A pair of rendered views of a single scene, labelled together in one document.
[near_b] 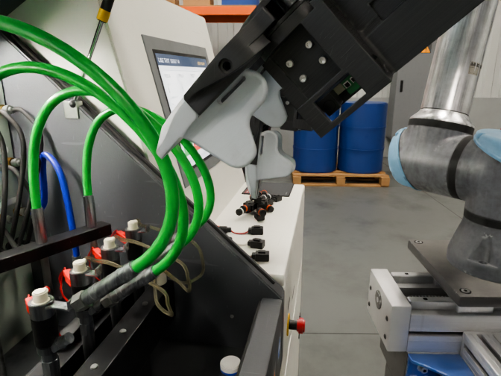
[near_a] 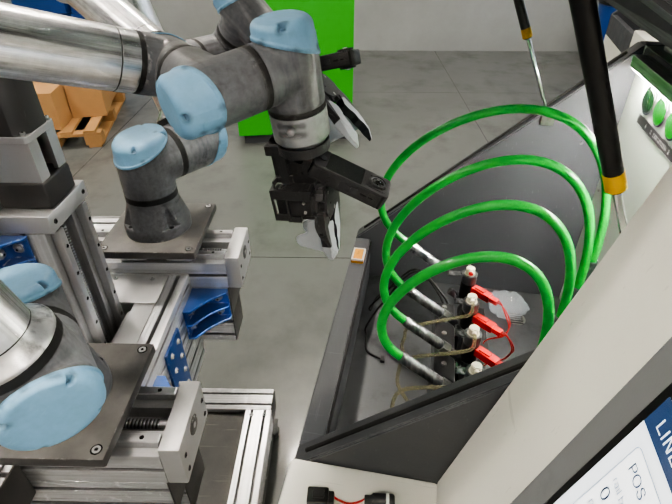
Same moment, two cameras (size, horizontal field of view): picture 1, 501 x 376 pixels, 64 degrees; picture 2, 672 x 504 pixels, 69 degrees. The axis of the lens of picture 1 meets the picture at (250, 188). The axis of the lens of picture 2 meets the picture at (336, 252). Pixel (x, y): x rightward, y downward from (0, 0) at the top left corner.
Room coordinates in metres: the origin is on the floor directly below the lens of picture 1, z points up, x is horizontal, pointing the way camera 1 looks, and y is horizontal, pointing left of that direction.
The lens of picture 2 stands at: (1.16, 0.00, 1.67)
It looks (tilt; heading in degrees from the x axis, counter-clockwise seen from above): 35 degrees down; 180
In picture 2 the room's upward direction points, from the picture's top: straight up
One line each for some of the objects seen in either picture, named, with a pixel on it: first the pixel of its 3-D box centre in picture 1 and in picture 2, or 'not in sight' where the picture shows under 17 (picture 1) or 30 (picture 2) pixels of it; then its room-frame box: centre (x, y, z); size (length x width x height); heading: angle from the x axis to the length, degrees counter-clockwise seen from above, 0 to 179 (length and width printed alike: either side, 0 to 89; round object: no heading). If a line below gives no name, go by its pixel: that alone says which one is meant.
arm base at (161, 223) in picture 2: not in sight; (155, 207); (0.16, -0.42, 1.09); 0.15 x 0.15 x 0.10
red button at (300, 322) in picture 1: (296, 324); not in sight; (0.82, -0.11, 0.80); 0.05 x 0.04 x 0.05; 169
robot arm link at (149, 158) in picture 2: not in sight; (146, 160); (0.15, -0.42, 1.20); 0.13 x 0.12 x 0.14; 142
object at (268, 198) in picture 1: (260, 201); not in sight; (1.12, -0.03, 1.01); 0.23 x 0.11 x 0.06; 169
